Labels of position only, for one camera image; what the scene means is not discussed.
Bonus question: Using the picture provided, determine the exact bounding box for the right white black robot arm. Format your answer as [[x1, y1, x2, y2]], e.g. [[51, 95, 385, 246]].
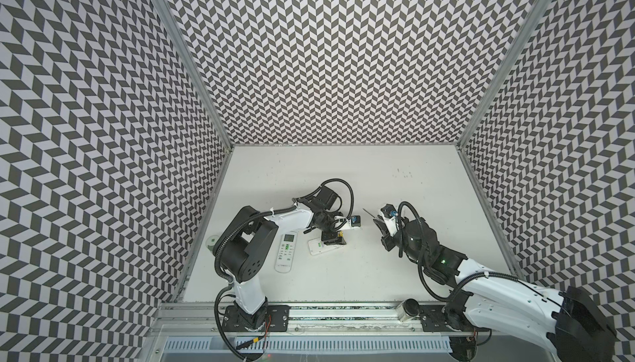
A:
[[373, 204, 617, 361]]

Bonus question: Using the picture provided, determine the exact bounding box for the white ventilation grille strip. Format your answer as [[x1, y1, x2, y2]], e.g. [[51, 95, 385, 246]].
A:
[[164, 337, 451, 355]]

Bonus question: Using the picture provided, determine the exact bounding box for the middle cylinder black cap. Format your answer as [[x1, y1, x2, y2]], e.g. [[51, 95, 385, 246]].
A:
[[395, 299, 421, 322]]

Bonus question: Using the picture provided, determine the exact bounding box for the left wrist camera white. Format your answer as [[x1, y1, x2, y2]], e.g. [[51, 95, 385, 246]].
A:
[[340, 216, 361, 231]]

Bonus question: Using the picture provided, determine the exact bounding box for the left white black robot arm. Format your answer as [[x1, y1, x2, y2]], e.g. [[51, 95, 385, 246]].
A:
[[212, 179, 355, 331]]

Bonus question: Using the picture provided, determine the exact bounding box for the aluminium mounting rail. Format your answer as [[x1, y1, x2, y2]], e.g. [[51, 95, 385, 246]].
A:
[[150, 302, 562, 338]]

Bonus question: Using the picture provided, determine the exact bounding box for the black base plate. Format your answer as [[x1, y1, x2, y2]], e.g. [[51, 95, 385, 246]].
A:
[[221, 304, 290, 332], [419, 303, 489, 334]]

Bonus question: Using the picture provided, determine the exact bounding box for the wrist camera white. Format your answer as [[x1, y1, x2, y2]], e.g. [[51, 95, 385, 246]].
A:
[[380, 204, 398, 236], [340, 216, 361, 231]]

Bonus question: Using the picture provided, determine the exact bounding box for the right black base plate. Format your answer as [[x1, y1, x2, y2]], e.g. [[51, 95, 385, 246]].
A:
[[419, 303, 489, 334]]

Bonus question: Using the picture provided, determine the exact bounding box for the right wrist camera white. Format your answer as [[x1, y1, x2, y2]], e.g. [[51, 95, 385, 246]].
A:
[[380, 204, 398, 236]]

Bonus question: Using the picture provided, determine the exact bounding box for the white remote control handled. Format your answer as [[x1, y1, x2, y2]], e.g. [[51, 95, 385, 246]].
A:
[[308, 238, 345, 256]]

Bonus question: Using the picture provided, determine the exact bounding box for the white remote with green buttons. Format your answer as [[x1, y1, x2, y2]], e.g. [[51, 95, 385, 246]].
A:
[[275, 231, 298, 274]]

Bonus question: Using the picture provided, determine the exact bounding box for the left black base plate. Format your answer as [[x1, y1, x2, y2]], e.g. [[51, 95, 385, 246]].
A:
[[221, 304, 290, 332]]

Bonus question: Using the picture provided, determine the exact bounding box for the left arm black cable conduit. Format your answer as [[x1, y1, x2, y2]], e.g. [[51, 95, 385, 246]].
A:
[[212, 178, 356, 362]]

